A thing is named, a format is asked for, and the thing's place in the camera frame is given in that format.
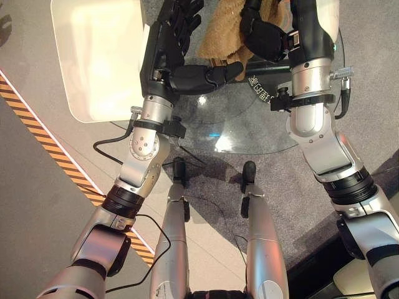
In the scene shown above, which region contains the black upper arm cable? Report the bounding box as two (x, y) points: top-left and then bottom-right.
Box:
(102, 214), (172, 294)

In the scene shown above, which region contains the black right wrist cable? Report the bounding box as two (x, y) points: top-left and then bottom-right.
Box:
(334, 76), (352, 120)

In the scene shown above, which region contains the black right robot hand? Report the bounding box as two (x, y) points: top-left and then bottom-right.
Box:
(239, 0), (340, 63)

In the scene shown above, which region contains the brown fuzzy cloth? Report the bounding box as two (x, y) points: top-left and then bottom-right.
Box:
(198, 0), (291, 82)

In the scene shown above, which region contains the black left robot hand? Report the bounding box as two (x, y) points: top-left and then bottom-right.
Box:
(139, 0), (245, 101)

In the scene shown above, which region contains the dark robot torso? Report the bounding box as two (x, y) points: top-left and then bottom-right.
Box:
(189, 289), (249, 299)

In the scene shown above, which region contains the white rounded object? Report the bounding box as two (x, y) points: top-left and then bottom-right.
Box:
(332, 267), (375, 294)

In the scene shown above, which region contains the white plastic basket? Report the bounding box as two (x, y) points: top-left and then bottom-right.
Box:
(49, 0), (152, 123)

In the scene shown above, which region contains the silver robot leg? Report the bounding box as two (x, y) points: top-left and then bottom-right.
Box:
(239, 160), (291, 299)
(149, 157), (191, 299)

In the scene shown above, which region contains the silver right robot leg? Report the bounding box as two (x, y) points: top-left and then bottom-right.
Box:
(239, 160), (291, 299)

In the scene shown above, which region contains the silver left robot leg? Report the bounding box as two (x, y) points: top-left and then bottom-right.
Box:
(149, 157), (191, 299)

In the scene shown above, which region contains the yellow black hazard tape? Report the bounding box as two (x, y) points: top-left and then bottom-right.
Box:
(0, 74), (156, 267)

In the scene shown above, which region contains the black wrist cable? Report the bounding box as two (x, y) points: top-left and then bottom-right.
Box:
(93, 118), (138, 166)
(334, 76), (352, 120)

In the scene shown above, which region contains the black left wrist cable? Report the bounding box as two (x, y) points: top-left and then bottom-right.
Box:
(93, 118), (138, 166)

